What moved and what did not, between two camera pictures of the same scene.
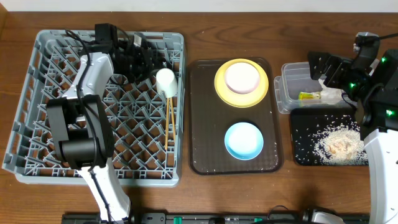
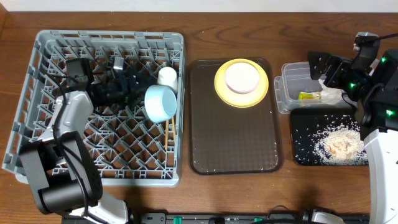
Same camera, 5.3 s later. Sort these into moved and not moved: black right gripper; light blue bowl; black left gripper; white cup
Moved: light blue bowl; black left gripper
Not moved: white cup; black right gripper
